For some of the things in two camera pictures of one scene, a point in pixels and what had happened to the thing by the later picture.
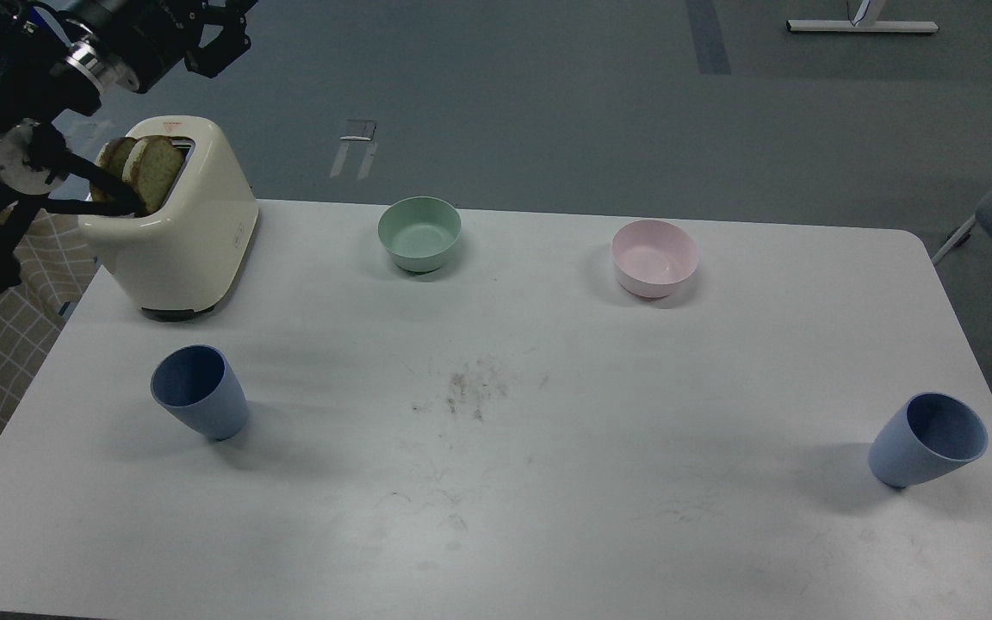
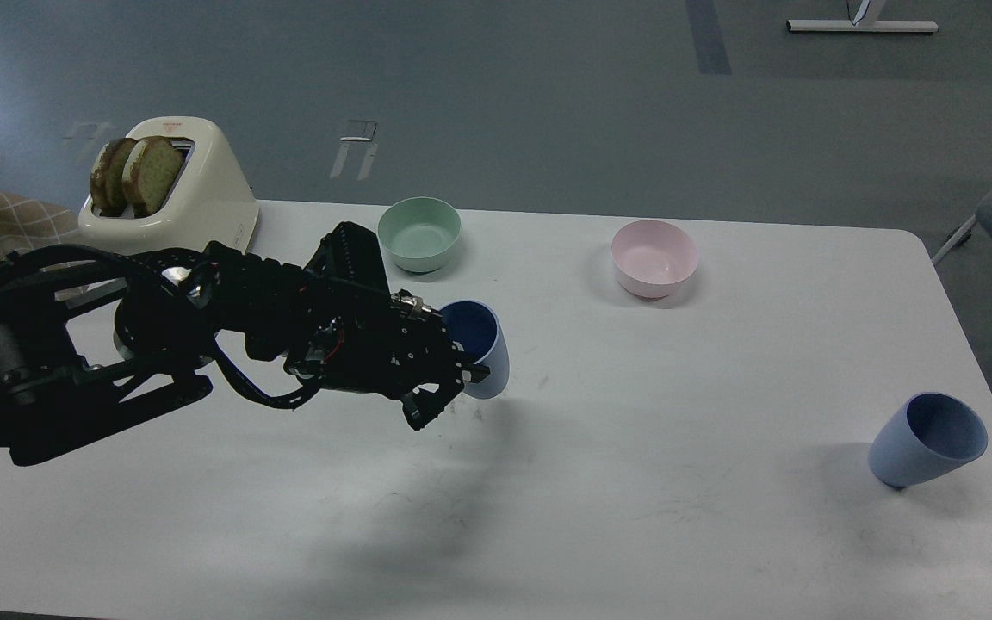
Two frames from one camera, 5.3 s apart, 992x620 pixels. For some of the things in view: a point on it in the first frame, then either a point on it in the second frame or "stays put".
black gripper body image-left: [138, 40] to [356, 335]
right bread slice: [152, 166] stays put
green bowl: [418, 232] stays put
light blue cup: [932, 435] stays put
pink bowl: [653, 258] stays put
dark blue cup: [196, 385] to [477, 335]
